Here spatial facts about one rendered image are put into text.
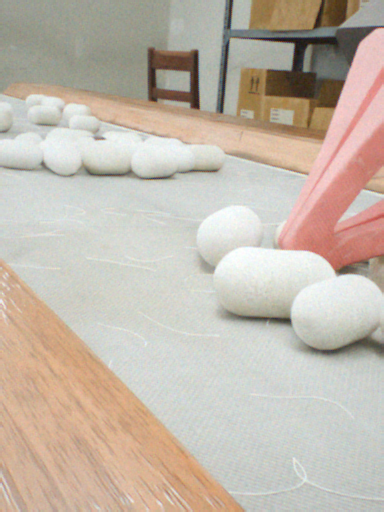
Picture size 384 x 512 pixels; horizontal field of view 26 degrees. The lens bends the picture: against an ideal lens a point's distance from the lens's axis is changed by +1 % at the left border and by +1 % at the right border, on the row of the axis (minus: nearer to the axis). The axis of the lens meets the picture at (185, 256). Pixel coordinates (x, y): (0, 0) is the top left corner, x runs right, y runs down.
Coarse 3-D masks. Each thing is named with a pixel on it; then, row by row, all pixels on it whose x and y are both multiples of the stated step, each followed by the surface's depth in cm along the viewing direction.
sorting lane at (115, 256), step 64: (0, 192) 44; (64, 192) 46; (128, 192) 48; (192, 192) 50; (256, 192) 52; (0, 256) 30; (64, 256) 31; (128, 256) 32; (192, 256) 32; (64, 320) 23; (128, 320) 24; (192, 320) 24; (256, 320) 25; (128, 384) 19; (192, 384) 19; (256, 384) 19; (320, 384) 20; (192, 448) 16; (256, 448) 16; (320, 448) 16
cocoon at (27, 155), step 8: (0, 144) 53; (8, 144) 53; (16, 144) 53; (24, 144) 53; (32, 144) 53; (0, 152) 53; (8, 152) 53; (16, 152) 53; (24, 152) 53; (32, 152) 53; (40, 152) 53; (0, 160) 53; (8, 160) 53; (16, 160) 53; (24, 160) 53; (32, 160) 53; (40, 160) 53; (24, 168) 53; (32, 168) 54
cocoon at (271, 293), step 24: (240, 264) 24; (264, 264) 24; (288, 264) 24; (312, 264) 24; (216, 288) 24; (240, 288) 24; (264, 288) 24; (288, 288) 24; (240, 312) 24; (264, 312) 24; (288, 312) 24
